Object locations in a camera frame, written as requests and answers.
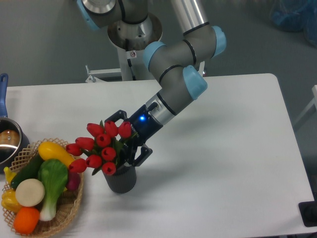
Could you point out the woven wicker basket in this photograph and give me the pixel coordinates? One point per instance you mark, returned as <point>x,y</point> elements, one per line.
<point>67,205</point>

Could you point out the yellow bell pepper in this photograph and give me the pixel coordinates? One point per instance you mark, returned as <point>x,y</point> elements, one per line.
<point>9,201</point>

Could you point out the red radish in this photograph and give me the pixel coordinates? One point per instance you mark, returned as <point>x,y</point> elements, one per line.
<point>73,181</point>

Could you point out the yellow banana tip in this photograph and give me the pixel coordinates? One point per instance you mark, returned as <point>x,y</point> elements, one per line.
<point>9,174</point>

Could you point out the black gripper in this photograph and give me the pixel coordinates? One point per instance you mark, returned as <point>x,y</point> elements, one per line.
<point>144,126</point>

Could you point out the dark grey ribbed vase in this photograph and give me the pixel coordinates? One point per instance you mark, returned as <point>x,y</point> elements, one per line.
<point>123,178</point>

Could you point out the black device at table edge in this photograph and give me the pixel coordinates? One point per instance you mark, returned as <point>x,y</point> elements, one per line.
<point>308,211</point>

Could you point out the blue handled saucepan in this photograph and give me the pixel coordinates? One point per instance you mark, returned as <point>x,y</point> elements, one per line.
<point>12,138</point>

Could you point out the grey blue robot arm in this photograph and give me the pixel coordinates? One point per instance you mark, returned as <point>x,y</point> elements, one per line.
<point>136,33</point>

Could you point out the white furniture leg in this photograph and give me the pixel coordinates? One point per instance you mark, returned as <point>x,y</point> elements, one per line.
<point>307,112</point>

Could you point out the yellow squash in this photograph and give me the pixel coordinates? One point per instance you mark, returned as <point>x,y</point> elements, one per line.
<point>50,150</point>

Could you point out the dark green cucumber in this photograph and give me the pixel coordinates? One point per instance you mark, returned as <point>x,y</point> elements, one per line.
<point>29,171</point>

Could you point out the green bok choy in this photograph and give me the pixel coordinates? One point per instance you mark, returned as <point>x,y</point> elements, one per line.
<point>53,174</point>

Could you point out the orange fruit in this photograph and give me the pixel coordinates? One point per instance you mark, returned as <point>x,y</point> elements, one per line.
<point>26,220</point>

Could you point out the red tulip bouquet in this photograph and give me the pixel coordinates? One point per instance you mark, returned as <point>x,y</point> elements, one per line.
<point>102,149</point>

